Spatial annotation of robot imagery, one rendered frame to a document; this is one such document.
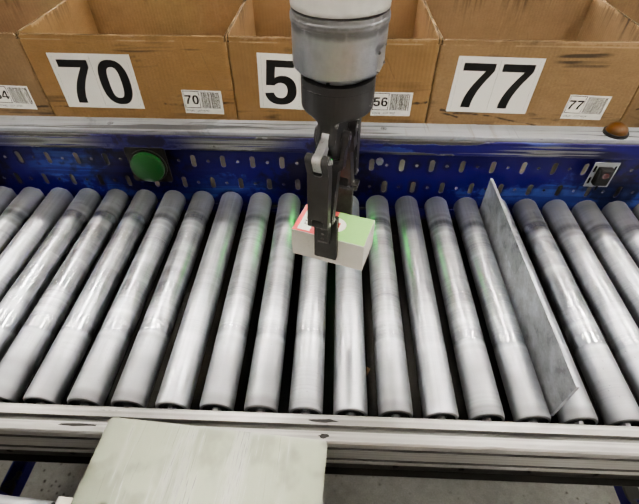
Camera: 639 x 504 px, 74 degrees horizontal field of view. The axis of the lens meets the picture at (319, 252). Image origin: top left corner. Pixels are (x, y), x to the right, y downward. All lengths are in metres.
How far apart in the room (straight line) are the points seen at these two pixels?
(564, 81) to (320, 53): 0.66
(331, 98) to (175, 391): 0.46
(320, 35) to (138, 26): 0.89
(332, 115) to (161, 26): 0.85
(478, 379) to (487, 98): 0.54
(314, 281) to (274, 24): 0.66
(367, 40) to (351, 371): 0.45
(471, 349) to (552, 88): 0.54
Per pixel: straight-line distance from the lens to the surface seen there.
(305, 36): 0.41
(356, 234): 0.55
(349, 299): 0.74
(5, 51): 1.07
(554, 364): 0.71
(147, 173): 0.99
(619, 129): 1.03
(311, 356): 0.67
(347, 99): 0.43
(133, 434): 0.66
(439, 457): 0.68
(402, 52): 0.88
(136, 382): 0.71
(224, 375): 0.67
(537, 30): 1.25
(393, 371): 0.67
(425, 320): 0.73
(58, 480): 1.57
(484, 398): 0.68
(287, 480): 0.60
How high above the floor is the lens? 1.33
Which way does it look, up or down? 46 degrees down
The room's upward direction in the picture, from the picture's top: straight up
